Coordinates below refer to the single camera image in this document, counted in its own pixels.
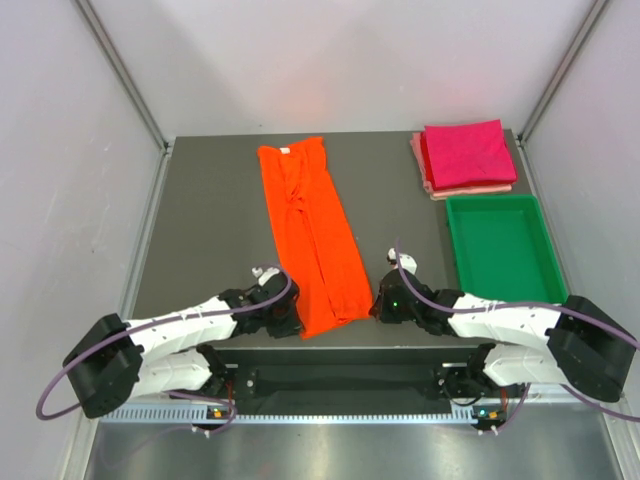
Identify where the orange t shirt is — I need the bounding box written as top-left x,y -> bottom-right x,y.
257,137 -> 373,339

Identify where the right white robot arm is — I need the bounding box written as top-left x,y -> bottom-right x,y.
370,269 -> 635,403

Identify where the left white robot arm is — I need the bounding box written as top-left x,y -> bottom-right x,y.
63,268 -> 302,419

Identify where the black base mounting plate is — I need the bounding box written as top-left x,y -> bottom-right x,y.
200,346 -> 524,414

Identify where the green plastic tray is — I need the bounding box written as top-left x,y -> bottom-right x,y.
445,194 -> 568,304

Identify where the pink folded t shirt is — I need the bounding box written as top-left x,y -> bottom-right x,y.
409,132 -> 512,201

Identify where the red folded t shirt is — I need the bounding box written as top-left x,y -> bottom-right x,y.
419,132 -> 435,192

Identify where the magenta folded t shirt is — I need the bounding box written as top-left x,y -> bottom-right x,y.
422,119 -> 518,190

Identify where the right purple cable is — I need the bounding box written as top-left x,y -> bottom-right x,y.
393,237 -> 640,432

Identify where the purple cable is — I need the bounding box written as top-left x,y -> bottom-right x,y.
393,237 -> 640,432
35,263 -> 294,435

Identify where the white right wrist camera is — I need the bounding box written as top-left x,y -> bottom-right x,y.
387,248 -> 418,275

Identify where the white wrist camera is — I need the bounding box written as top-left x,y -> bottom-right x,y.
387,248 -> 418,275
251,266 -> 281,286

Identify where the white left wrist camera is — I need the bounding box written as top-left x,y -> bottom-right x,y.
251,266 -> 281,286

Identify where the grey slotted cable duct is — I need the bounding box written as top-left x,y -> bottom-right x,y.
101,403 -> 499,425

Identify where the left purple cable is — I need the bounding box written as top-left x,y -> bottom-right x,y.
35,263 -> 294,435

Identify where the left aluminium frame post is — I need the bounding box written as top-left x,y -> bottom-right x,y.
71,0 -> 170,152

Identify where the aluminium frame post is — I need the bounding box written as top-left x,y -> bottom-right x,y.
71,0 -> 170,152
516,0 -> 612,145

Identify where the right aluminium frame post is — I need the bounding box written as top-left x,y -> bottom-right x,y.
516,0 -> 612,145

